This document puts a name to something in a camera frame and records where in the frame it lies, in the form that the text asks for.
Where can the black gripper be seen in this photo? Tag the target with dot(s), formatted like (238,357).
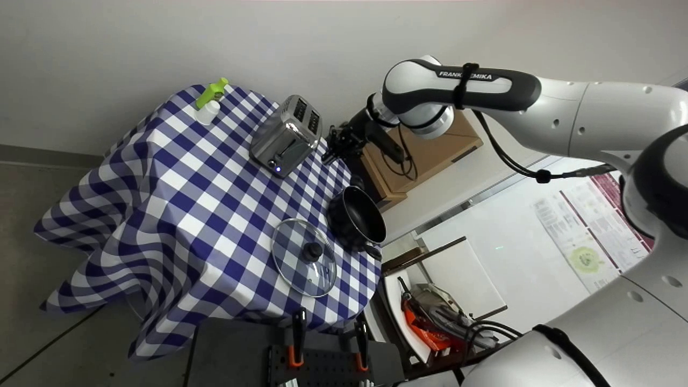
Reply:
(349,137)

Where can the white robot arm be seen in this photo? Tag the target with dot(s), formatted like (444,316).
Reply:
(636,329)

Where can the silver metal toaster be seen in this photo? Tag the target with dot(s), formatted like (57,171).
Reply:
(286,137)

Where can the brown cardboard box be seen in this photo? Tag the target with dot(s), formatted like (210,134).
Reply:
(430,157)

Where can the black cooking pot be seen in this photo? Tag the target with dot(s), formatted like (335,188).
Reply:
(355,219)

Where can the round glass pot lid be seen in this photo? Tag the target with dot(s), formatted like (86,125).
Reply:
(304,257)

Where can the green spray bottle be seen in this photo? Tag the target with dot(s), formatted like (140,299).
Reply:
(207,104)

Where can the blue white checkered tablecloth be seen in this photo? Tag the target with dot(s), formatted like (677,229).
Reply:
(182,215)

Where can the orange black clamp left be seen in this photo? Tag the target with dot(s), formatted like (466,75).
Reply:
(295,340)

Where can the orange black clamp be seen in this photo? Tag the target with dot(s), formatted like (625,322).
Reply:
(295,340)
(362,345)

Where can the orange black clamp right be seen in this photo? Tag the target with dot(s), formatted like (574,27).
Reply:
(362,345)

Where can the orange tool pile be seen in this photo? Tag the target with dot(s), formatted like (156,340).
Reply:
(436,319)

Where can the white paper sheet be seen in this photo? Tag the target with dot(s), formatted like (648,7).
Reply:
(583,217)

